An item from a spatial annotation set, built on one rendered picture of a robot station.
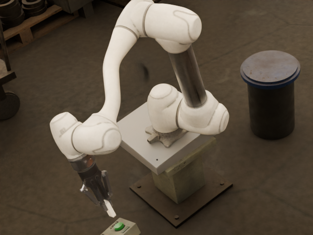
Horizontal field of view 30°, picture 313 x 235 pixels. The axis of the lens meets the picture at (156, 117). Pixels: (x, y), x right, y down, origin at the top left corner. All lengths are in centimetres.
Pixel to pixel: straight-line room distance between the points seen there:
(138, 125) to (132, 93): 95
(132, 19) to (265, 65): 117
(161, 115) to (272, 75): 73
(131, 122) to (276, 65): 85
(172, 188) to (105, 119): 113
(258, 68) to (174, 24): 112
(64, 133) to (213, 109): 83
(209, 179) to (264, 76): 62
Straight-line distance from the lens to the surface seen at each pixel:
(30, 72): 440
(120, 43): 222
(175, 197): 306
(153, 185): 321
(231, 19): 449
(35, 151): 367
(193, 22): 218
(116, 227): 227
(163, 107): 269
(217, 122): 262
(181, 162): 283
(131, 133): 293
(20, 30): 468
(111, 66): 216
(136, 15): 225
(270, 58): 329
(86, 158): 209
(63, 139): 204
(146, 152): 282
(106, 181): 219
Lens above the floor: 231
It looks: 39 degrees down
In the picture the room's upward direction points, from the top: 12 degrees counter-clockwise
